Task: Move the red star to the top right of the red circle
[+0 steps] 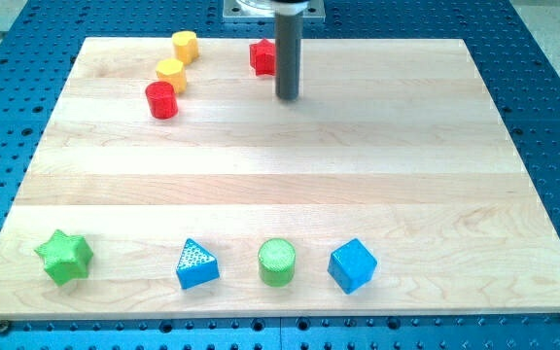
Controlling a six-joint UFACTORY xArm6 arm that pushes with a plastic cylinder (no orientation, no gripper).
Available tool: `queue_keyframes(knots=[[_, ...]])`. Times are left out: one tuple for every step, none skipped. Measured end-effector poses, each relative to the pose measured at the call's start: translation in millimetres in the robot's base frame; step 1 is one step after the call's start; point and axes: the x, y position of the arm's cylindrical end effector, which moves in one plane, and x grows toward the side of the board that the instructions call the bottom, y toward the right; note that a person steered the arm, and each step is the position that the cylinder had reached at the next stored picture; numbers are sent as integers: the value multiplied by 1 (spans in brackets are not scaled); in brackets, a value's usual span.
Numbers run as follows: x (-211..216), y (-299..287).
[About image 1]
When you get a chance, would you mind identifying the green star block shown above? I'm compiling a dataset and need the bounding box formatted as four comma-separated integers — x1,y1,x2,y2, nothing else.
34,229,93,287

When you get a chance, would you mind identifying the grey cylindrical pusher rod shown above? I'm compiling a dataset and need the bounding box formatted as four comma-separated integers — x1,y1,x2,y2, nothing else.
271,0,308,101

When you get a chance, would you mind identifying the yellow hexagon block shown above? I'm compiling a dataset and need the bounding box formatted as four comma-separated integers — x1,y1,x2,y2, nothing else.
156,58,188,93

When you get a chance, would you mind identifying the yellow heart block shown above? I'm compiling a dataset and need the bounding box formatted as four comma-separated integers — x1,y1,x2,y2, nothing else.
171,30,199,65

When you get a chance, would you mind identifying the green cylinder block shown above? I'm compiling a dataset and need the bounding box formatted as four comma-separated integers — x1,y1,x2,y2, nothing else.
258,238,297,287

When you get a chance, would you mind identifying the red star block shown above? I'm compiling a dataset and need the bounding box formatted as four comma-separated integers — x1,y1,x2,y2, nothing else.
249,39,275,76

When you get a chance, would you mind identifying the blue triangle block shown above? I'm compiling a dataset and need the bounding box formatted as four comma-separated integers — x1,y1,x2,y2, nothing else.
176,238,220,290

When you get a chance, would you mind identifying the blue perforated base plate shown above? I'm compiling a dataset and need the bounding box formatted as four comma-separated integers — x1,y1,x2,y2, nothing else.
0,0,560,349

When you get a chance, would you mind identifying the light wooden board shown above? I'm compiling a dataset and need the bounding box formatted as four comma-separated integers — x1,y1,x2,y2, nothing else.
0,37,560,320

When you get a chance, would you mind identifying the blue cube block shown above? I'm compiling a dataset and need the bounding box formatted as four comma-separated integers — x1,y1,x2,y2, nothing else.
328,238,377,295

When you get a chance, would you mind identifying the red cylinder block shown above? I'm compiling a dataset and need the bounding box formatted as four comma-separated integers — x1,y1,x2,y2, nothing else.
145,81,178,120

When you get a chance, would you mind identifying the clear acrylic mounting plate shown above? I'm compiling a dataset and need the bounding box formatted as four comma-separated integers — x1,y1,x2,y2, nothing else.
221,0,326,22

